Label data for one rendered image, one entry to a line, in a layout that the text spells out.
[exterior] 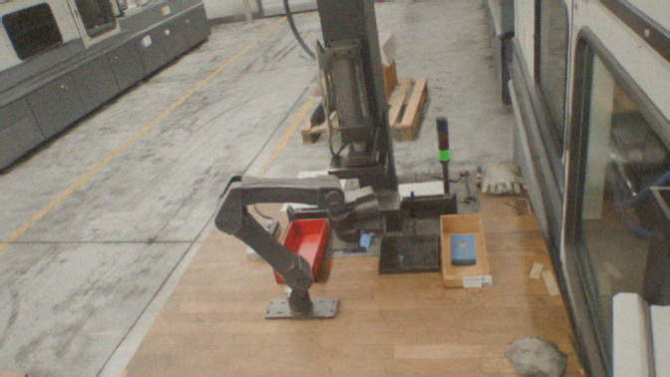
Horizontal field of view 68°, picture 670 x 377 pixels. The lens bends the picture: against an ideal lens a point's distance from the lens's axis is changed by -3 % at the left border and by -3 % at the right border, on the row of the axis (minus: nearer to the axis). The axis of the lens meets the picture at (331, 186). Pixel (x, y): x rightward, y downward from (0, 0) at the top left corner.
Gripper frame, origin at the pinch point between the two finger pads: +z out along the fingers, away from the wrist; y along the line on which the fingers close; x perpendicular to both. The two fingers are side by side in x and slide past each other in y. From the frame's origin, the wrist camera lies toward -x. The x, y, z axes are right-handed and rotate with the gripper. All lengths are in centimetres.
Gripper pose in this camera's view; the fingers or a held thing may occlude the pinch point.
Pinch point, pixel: (352, 248)
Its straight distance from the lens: 141.8
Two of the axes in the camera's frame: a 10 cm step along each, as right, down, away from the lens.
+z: 2.2, 5.8, 7.9
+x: -9.7, 0.4, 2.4
